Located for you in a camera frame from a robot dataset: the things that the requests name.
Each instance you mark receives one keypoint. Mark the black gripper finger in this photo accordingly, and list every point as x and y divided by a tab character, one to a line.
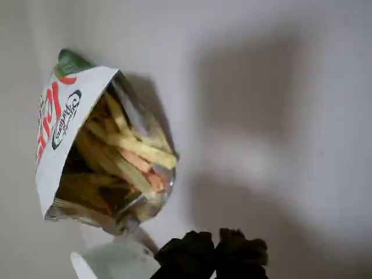
241	257
183	255

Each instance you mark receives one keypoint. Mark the white scalloped bowl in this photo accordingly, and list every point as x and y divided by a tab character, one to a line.
116	261

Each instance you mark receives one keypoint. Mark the pale green veggie straw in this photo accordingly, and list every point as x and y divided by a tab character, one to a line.
130	174

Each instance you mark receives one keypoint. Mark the orange veggie straw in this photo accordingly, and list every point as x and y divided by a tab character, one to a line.
142	167

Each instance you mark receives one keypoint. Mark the short pale yellow veggie straw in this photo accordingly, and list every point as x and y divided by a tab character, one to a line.
116	113

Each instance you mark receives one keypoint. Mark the open veggie straw packet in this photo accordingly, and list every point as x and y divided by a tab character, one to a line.
62	116

